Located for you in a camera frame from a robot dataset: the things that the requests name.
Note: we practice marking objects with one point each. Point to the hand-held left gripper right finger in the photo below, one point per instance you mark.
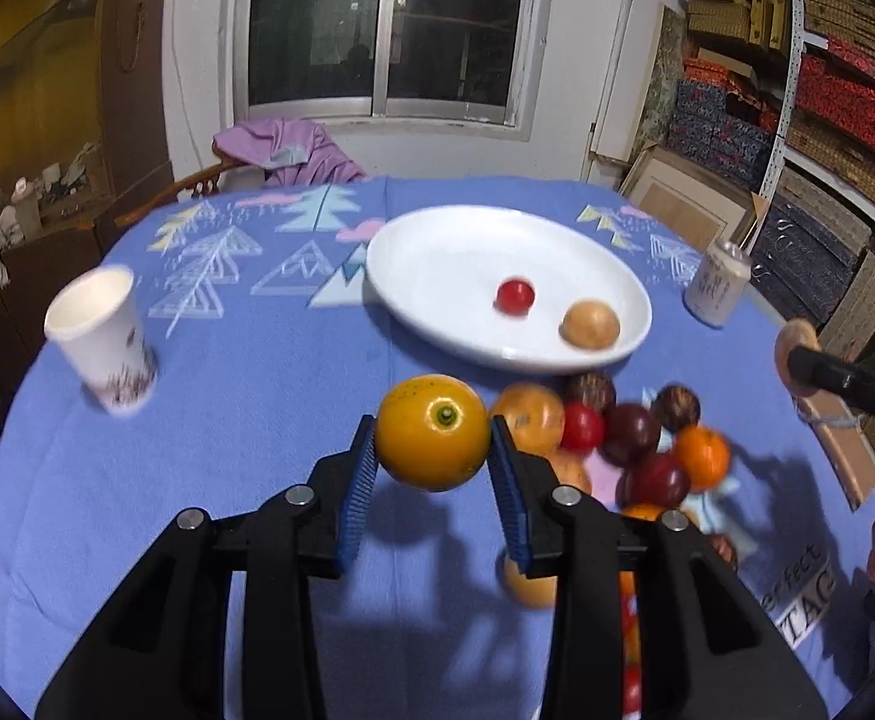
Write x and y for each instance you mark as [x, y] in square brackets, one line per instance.
[508, 499]

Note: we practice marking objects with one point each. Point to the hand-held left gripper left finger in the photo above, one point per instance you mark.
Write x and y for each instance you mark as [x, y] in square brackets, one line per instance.
[358, 487]

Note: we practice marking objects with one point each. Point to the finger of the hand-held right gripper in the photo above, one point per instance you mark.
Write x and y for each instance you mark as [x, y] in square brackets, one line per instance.
[842, 379]

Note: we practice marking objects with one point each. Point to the large orange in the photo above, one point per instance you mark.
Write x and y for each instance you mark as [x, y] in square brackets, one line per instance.
[529, 418]

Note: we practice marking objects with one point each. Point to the yellow orange citrus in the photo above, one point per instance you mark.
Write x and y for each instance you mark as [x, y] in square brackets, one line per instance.
[630, 615]
[531, 589]
[430, 435]

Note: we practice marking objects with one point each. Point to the dark red plum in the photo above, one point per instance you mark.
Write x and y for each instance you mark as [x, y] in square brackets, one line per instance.
[654, 481]
[630, 433]

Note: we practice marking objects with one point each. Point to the tan passion fruit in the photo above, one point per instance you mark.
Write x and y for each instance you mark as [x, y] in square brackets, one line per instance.
[722, 549]
[591, 325]

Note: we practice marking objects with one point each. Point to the white plate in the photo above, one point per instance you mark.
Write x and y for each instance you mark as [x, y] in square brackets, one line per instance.
[445, 277]

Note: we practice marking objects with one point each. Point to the stack of navy script boxes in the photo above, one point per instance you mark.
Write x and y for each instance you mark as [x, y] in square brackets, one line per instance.
[804, 247]

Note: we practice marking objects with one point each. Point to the blue printed tablecloth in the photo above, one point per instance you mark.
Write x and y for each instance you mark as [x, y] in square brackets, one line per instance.
[257, 390]

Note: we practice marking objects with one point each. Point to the white drink can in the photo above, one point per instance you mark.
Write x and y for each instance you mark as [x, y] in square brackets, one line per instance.
[716, 285]

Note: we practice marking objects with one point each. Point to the stack of red patterned boxes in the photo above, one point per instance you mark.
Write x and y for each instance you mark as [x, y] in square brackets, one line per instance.
[849, 101]

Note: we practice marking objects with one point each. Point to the stack of blue patterned boxes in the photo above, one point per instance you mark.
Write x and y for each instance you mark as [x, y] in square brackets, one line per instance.
[714, 127]

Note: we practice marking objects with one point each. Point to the white metal shelf rack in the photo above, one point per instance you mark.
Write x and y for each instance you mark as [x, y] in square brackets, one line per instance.
[786, 90]

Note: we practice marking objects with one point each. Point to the white floral paper cup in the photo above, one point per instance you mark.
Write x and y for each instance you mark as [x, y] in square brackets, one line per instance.
[100, 337]

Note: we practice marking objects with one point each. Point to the purple garment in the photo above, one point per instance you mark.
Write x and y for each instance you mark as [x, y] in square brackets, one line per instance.
[295, 150]

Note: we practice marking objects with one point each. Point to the mottled green panel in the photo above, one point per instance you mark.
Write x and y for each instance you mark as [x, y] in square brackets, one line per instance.
[662, 82]

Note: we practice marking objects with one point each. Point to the wooden chair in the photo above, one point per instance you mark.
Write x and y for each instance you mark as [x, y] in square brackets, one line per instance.
[175, 191]

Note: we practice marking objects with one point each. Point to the dark wooden sideboard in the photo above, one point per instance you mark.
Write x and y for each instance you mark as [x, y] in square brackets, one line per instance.
[32, 300]

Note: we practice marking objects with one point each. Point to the white leaning board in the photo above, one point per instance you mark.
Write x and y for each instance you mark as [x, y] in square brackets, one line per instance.
[609, 75]

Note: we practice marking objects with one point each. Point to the shelf of patterned boxes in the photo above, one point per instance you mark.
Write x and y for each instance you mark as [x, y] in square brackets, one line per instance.
[722, 15]

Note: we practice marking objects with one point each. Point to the sliding glass window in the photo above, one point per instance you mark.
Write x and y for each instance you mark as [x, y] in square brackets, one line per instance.
[385, 22]

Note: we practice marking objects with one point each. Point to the wooden glass cabinet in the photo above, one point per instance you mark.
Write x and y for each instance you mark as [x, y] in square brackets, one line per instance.
[40, 75]

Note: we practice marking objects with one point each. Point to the wooden picture frame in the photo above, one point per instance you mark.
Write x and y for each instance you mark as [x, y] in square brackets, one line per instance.
[684, 202]

